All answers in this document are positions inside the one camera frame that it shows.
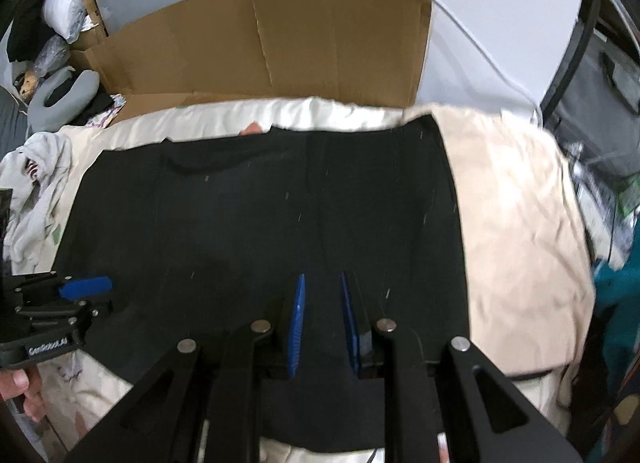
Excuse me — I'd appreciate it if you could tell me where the grey neck pillow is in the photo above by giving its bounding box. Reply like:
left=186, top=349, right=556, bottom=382
left=27, top=67, right=101, bottom=133

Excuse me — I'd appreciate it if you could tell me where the black cartoon print t-shirt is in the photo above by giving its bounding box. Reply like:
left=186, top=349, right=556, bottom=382
left=52, top=116, right=474, bottom=450

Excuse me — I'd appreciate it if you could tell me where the white printed garment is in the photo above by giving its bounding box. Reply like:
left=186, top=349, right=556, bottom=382
left=0, top=132, right=77, bottom=278

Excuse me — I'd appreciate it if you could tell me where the folded cream t-shirt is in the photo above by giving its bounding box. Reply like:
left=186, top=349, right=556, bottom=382
left=401, top=102, right=597, bottom=411

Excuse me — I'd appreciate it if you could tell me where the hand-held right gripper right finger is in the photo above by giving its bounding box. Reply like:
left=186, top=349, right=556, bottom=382
left=339, top=272, right=583, bottom=463

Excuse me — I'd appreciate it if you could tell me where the white cable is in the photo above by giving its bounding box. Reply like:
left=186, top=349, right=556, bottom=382
left=319, top=0, right=544, bottom=120

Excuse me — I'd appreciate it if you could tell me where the grey backpack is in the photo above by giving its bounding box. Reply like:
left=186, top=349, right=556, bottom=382
left=540, top=0, right=640, bottom=179

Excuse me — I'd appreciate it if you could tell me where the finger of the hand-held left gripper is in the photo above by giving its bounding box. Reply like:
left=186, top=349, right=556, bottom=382
left=57, top=274, right=114, bottom=301
left=69, top=294, right=116, bottom=325

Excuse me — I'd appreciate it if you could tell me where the teal printed blanket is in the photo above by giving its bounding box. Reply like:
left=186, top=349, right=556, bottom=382
left=585, top=223, right=640, bottom=463

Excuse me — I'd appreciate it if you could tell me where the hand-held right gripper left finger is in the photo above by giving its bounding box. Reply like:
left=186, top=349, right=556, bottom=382
left=65, top=273, right=308, bottom=463

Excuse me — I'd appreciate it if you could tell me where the brown cardboard box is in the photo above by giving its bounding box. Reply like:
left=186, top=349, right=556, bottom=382
left=69, top=0, right=435, bottom=125

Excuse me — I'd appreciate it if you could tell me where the cream printed bed sheet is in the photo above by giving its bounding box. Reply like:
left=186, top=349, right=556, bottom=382
left=30, top=94, right=576, bottom=463

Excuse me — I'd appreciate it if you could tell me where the person's left hand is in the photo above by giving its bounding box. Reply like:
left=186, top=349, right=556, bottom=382
left=0, top=369, right=46, bottom=424

